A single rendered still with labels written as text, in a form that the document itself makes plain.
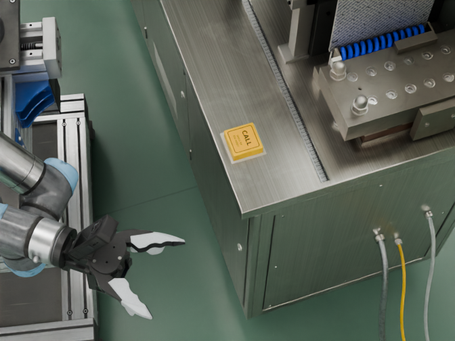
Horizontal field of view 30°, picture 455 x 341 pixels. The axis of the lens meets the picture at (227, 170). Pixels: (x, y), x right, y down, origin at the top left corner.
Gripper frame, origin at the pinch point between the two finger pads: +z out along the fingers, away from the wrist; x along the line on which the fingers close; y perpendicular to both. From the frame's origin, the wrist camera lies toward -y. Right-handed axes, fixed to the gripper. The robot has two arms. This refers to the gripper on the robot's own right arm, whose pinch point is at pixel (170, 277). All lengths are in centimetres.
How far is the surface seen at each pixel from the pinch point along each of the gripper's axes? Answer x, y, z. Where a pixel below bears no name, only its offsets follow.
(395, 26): -79, 8, 22
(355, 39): -74, 10, 15
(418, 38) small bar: -78, 8, 28
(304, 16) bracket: -74, 8, 3
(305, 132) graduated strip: -57, 26, 10
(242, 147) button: -47, 25, -2
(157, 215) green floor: -75, 115, -34
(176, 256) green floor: -63, 116, -23
